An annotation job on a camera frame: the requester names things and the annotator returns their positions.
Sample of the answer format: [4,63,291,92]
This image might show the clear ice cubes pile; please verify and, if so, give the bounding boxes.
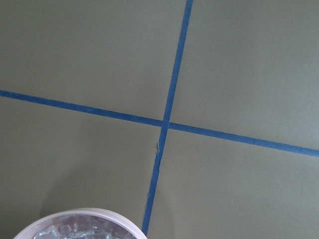
[33,215,135,239]

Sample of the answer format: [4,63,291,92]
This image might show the pink bowl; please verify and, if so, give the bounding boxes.
[15,208,146,239]

